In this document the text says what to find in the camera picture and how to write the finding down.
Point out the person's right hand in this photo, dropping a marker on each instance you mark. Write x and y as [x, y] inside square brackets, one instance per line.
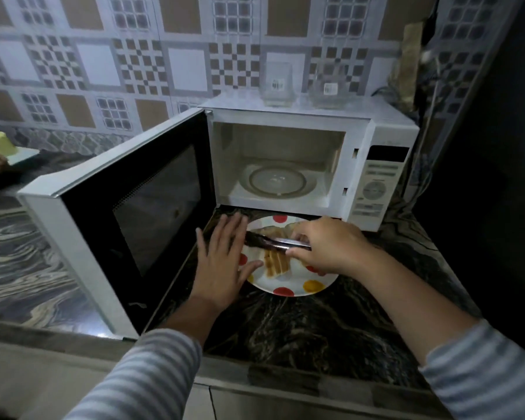
[337, 249]

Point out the person's left hand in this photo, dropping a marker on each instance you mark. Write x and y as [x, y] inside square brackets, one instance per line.
[218, 269]

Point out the person's left middle finger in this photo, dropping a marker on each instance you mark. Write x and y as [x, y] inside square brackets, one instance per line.
[232, 229]

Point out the person's left thumb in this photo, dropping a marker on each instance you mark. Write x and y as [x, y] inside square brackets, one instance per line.
[251, 271]

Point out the person's right fingers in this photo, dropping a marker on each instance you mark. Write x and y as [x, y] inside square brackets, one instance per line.
[308, 251]

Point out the person's left little finger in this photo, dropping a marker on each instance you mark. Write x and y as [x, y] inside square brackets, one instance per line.
[201, 242]

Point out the metal tongs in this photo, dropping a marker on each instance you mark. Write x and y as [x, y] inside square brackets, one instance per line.
[271, 242]

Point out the person's right forearm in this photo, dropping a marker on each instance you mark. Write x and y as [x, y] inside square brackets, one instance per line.
[424, 314]

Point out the person's left forearm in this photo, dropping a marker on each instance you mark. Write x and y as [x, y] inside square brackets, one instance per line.
[166, 345]

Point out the toasted sandwich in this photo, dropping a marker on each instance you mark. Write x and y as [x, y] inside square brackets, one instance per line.
[276, 264]

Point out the white plate with coloured dots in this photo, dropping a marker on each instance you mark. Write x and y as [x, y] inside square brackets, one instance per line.
[288, 286]

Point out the glass microwave turntable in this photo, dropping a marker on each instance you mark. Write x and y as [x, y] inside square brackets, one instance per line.
[278, 181]

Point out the microwave door with black window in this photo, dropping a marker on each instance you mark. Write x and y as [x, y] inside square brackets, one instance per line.
[113, 223]

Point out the white microwave oven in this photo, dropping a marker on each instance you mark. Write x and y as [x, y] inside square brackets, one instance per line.
[376, 139]

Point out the tall clear glass container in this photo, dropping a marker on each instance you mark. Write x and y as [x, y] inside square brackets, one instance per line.
[278, 85]

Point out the wide clear glass container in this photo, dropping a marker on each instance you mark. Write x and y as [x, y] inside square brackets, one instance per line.
[331, 91]

